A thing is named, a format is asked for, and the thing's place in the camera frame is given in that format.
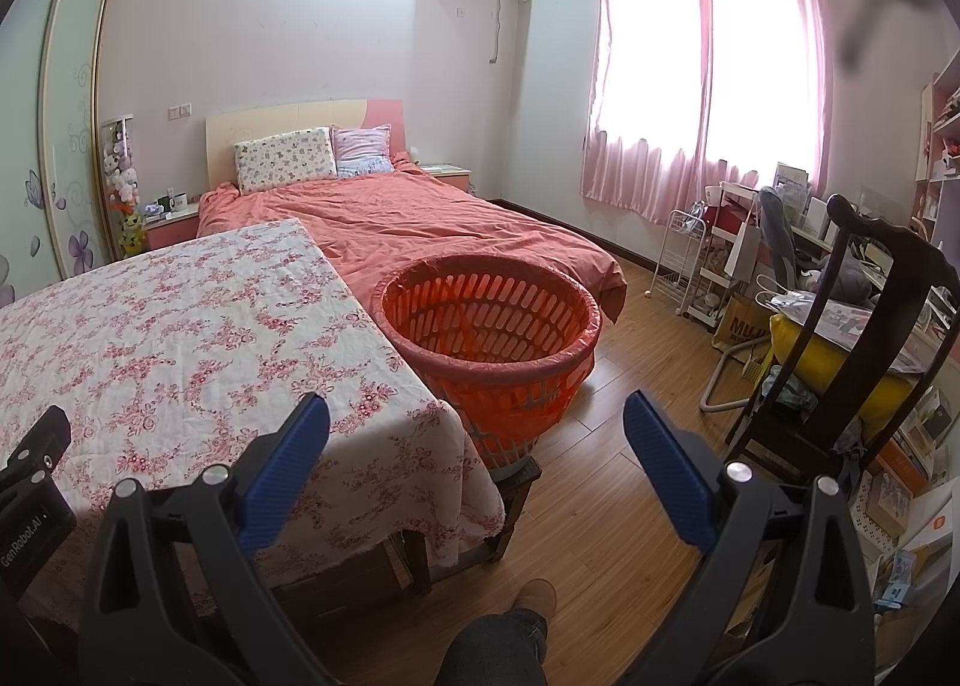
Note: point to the cream and pink headboard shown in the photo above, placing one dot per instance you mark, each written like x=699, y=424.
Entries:
x=292, y=115

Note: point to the bed with salmon duvet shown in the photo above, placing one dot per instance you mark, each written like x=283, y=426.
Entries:
x=450, y=221

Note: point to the white bookshelf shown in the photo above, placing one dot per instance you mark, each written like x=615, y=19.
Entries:
x=941, y=131

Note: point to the yellow cushion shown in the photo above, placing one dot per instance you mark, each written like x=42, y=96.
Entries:
x=810, y=356

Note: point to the brown paper bag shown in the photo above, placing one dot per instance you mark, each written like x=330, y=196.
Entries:
x=741, y=322

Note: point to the orange and white box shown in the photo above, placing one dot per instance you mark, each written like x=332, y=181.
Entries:
x=930, y=521

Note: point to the hanging plush toys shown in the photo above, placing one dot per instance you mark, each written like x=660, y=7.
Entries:
x=121, y=169

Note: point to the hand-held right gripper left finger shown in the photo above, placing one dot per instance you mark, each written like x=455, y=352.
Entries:
x=289, y=468

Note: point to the floral print pillow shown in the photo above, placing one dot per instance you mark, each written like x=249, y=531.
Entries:
x=285, y=157

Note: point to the pink curtain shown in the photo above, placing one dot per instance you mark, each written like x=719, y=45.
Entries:
x=806, y=56
x=607, y=169

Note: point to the orange plastic basket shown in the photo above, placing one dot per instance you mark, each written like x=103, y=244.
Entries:
x=510, y=371

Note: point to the white paper bag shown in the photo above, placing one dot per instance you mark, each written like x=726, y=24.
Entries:
x=744, y=247

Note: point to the white storage trolley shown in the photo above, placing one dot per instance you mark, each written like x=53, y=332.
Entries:
x=721, y=270

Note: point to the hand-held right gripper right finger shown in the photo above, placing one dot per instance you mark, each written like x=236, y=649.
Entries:
x=664, y=461

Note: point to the wall switch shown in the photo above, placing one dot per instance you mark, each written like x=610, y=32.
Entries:
x=180, y=109

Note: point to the dark wooden chair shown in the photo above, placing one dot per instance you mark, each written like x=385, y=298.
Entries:
x=885, y=236

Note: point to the person's leg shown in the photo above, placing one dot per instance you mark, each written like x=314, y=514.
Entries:
x=491, y=648

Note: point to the pink nightstand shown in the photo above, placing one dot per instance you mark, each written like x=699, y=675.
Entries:
x=172, y=230

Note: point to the grey office chair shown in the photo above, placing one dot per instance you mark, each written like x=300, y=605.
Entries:
x=780, y=225

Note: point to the pink striped pillow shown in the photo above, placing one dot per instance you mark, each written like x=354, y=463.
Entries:
x=361, y=148

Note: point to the cream nightstand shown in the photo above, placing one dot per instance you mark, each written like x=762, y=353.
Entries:
x=446, y=175

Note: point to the newspaper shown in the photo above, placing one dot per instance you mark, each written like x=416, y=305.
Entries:
x=847, y=322

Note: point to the dark wooden stool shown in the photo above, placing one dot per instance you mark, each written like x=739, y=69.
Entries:
x=517, y=480

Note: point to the floral tablecloth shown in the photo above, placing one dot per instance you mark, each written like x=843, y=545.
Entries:
x=187, y=356

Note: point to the sliding door wardrobe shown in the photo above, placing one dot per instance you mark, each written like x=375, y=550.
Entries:
x=64, y=131

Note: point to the person's brown shoe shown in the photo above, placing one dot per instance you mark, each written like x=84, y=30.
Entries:
x=532, y=596

